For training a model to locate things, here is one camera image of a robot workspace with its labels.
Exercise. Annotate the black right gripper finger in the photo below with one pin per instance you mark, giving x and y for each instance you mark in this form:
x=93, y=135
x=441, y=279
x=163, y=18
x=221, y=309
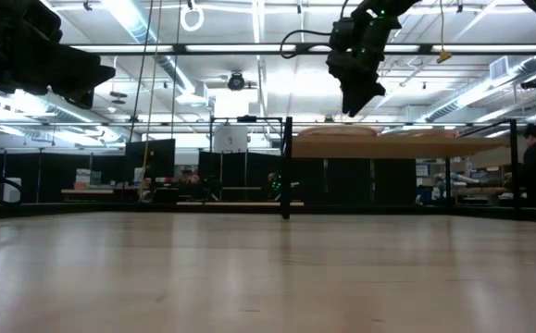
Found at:
x=373, y=92
x=352, y=99

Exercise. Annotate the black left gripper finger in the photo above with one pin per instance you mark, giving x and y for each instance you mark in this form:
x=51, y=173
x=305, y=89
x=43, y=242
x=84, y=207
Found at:
x=87, y=71
x=81, y=98

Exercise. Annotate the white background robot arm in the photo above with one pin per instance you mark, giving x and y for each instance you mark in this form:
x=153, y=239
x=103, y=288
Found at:
x=464, y=177

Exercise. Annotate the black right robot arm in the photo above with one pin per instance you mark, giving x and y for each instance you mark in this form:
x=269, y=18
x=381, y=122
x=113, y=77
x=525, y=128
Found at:
x=402, y=3

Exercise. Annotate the wooden shelf with black legs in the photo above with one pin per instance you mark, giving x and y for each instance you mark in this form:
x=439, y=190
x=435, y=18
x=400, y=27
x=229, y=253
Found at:
x=388, y=148

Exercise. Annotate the round ceiling disc fixture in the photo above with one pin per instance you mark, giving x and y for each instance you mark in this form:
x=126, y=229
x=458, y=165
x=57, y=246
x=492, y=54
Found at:
x=118, y=94

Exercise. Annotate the black overhead beam with lights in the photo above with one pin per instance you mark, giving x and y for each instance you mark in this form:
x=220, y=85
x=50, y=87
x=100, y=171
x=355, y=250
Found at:
x=302, y=48

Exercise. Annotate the yellow hanging connector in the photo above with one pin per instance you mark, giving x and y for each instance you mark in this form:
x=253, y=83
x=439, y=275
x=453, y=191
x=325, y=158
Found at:
x=444, y=57

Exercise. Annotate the green box on desk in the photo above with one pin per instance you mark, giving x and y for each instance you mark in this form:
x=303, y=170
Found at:
x=89, y=179

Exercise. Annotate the black partition curtain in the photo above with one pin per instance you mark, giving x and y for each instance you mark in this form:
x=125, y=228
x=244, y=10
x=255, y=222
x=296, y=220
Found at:
x=54, y=176
x=212, y=171
x=351, y=182

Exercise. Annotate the wooden background desk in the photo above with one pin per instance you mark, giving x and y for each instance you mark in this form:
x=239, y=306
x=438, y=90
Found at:
x=87, y=190
x=480, y=190

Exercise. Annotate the black ceiling dome device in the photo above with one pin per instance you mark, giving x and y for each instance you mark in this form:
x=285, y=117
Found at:
x=236, y=82

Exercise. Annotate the white floor appliance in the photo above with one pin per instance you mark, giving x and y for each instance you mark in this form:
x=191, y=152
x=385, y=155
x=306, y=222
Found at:
x=10, y=192

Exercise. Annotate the small black ceiling device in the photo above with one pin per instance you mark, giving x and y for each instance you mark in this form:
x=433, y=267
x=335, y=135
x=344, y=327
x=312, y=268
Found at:
x=531, y=83

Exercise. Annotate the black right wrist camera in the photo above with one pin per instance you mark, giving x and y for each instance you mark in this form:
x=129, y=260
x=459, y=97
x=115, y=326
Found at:
x=341, y=34

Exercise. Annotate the silver ceiling ventilation duct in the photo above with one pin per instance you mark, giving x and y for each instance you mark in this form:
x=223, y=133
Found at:
x=471, y=99

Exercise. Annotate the black background frame stand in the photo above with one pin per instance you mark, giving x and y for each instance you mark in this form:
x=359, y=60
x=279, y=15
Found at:
x=246, y=118

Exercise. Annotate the black aluminium table frame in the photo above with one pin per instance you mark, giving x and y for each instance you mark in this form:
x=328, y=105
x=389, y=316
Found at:
x=41, y=210

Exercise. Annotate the white sheet on frame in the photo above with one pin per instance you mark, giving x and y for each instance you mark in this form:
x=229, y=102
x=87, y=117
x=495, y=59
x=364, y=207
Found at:
x=230, y=139

